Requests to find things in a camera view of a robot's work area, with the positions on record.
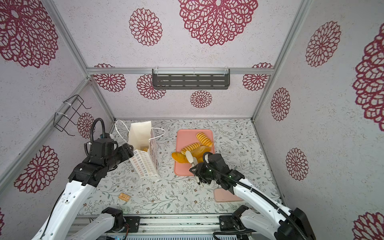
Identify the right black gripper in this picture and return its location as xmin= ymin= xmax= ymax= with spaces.
xmin=189 ymin=162 xmax=221 ymax=184

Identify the long baguette loaf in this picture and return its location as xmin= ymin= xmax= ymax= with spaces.
xmin=191 ymin=146 xmax=211 ymax=159

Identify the white paper bag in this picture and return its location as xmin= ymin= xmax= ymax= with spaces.
xmin=115 ymin=120 xmax=165 ymax=179

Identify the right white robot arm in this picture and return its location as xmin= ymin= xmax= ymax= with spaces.
xmin=186 ymin=152 xmax=316 ymax=240

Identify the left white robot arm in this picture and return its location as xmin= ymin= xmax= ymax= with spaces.
xmin=34 ymin=137 xmax=134 ymax=240

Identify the yellow bread roll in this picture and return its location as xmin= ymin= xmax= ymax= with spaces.
xmin=197 ymin=156 xmax=204 ymax=163

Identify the ridged striped bread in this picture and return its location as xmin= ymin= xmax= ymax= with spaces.
xmin=181 ymin=143 xmax=201 ymax=155

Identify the orange oval bread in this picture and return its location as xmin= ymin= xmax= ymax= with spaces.
xmin=172 ymin=152 xmax=189 ymax=164

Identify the pink rectangular box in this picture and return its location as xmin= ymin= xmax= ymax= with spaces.
xmin=214 ymin=188 xmax=243 ymax=203

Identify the pink tray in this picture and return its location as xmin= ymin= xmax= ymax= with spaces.
xmin=174 ymin=129 xmax=214 ymax=177

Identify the small cracker biscuit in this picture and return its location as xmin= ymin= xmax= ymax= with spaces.
xmin=118 ymin=193 xmax=131 ymax=202

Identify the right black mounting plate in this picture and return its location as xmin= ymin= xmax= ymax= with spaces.
xmin=219 ymin=215 xmax=244 ymax=232

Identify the black mounting plate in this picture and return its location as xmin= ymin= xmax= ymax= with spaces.
xmin=120 ymin=216 xmax=141 ymax=233
xmin=219 ymin=215 xmax=244 ymax=232

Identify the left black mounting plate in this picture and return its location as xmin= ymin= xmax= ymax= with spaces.
xmin=120 ymin=216 xmax=141 ymax=233

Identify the black wire wall rack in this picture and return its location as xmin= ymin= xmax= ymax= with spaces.
xmin=53 ymin=95 xmax=91 ymax=137

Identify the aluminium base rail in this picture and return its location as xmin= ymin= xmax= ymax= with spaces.
xmin=64 ymin=212 xmax=305 ymax=236

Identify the dark grey wall shelf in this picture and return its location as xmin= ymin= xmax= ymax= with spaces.
xmin=152 ymin=69 xmax=231 ymax=90

